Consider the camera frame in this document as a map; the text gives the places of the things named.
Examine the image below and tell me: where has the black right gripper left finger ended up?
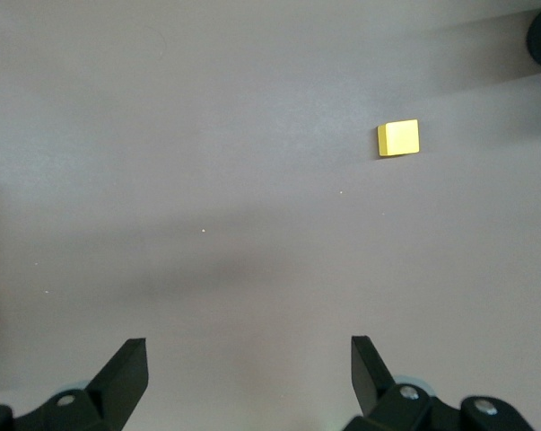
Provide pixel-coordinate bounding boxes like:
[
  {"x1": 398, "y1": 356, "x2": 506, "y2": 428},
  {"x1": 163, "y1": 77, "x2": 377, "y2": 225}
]
[{"x1": 13, "y1": 337, "x2": 150, "y2": 431}]

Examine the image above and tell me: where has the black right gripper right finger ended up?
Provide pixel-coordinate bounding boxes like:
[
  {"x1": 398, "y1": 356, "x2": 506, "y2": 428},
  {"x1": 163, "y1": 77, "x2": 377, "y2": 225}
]
[{"x1": 344, "y1": 335, "x2": 462, "y2": 431}]

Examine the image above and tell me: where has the yellow cube block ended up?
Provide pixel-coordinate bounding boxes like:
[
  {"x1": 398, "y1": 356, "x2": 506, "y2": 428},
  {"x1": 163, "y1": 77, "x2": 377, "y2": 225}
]
[{"x1": 377, "y1": 119, "x2": 421, "y2": 158}]

